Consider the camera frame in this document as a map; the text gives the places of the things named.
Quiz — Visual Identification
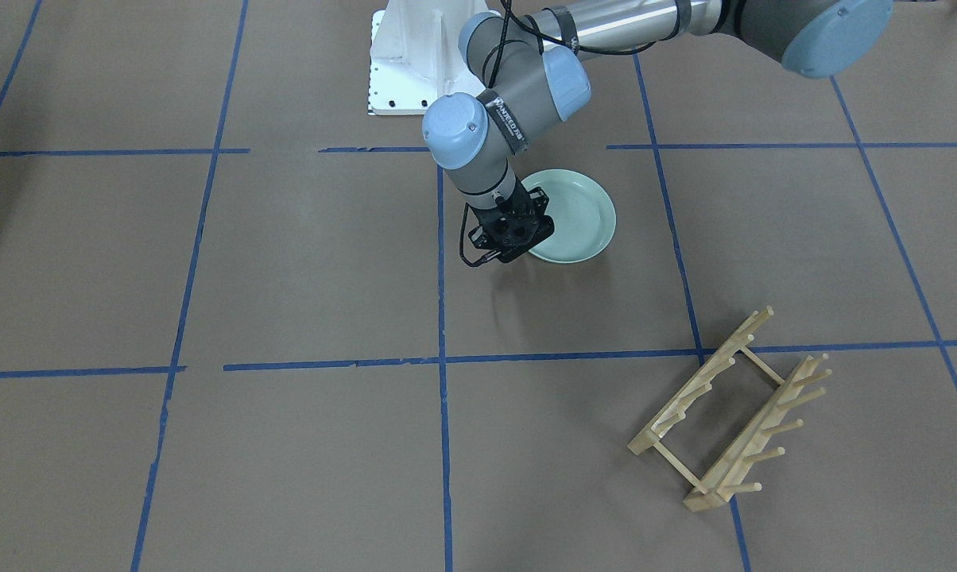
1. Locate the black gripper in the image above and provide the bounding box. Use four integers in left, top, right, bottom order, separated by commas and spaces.
478, 184, 552, 239

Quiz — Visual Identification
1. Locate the light green plate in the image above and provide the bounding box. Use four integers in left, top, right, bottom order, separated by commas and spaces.
522, 168, 617, 264

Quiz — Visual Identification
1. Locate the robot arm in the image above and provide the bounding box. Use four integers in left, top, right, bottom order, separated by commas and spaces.
421, 1, 893, 254

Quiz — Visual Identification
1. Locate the wooden dish rack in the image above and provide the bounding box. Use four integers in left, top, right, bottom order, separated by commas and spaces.
627, 307, 832, 512

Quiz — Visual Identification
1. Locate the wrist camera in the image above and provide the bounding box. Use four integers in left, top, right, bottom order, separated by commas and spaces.
461, 207, 555, 267

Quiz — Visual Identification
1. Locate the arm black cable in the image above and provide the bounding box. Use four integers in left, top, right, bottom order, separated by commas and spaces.
459, 0, 638, 269

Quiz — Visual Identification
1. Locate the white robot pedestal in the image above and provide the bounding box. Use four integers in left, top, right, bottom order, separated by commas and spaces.
367, 1, 493, 116

